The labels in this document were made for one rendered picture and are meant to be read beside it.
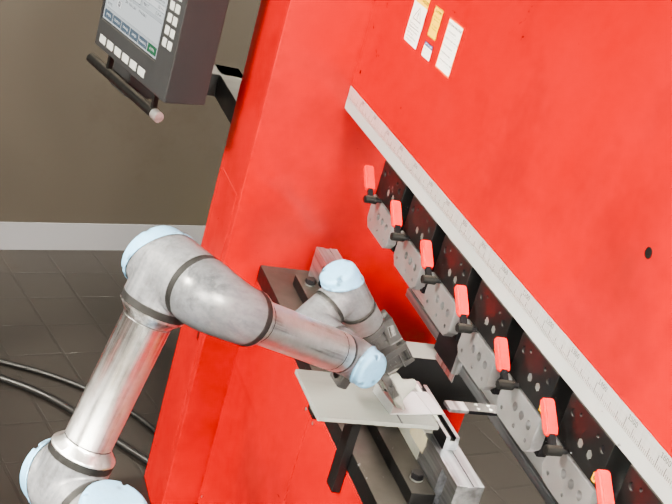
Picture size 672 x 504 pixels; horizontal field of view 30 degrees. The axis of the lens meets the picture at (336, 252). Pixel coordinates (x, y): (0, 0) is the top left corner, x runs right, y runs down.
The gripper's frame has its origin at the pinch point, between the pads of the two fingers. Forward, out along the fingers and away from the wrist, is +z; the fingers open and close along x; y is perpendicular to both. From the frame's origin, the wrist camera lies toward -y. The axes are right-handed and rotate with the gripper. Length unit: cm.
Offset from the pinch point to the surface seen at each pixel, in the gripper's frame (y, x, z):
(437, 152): 36, 26, -28
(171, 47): 4, 103, -45
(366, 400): -4.8, 0.8, -2.6
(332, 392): -9.8, 3.6, -6.8
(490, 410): 16.8, -3.2, 14.9
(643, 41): 58, -33, -66
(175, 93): -1, 101, -35
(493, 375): 15.9, -24.1, -13.6
